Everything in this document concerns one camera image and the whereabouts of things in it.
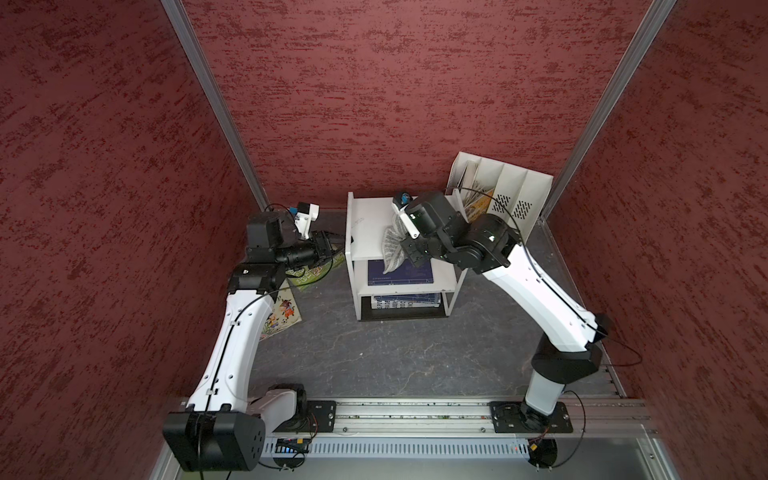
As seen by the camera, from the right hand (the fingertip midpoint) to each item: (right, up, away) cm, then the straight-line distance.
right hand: (415, 242), depth 67 cm
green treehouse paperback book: (-34, -12, +30) cm, 47 cm away
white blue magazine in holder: (+22, +24, +33) cm, 46 cm away
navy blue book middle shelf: (-2, -9, +13) cm, 16 cm away
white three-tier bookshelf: (-1, -12, +12) cm, 17 cm away
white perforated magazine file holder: (+25, +18, +32) cm, 45 cm away
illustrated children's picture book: (-40, -23, +25) cm, 52 cm away
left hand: (-15, -1, +1) cm, 16 cm away
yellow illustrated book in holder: (+24, +11, +30) cm, 40 cm away
